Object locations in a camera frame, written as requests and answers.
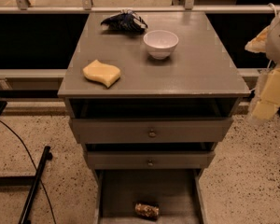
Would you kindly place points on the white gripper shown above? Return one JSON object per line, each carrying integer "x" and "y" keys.
{"x": 278, "y": 41}

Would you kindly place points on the orange soda can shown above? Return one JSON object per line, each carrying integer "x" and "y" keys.
{"x": 147, "y": 210}

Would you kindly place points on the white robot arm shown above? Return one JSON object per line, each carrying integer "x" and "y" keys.
{"x": 272, "y": 53}

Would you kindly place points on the grey top drawer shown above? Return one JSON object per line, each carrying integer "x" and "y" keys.
{"x": 129, "y": 131}

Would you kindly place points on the grey drawer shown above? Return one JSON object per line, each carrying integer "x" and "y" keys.
{"x": 149, "y": 160}
{"x": 176, "y": 192}
{"x": 129, "y": 131}

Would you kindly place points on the grey drawer cabinet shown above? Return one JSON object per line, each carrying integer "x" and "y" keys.
{"x": 117, "y": 102}

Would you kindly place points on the grey bottom drawer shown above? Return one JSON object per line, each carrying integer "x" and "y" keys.
{"x": 176, "y": 192}

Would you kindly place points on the grey middle drawer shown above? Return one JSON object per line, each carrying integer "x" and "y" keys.
{"x": 149, "y": 160}

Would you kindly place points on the white bowl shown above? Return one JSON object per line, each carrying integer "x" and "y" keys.
{"x": 160, "y": 44}

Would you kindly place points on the blue chip bag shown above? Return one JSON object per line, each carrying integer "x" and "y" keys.
{"x": 126, "y": 20}

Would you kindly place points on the yellow sponge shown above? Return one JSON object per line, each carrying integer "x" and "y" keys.
{"x": 106, "y": 74}

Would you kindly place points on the black stand leg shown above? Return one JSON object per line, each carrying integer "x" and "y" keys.
{"x": 46, "y": 156}

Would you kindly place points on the metal railing frame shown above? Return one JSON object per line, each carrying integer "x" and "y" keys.
{"x": 44, "y": 44}

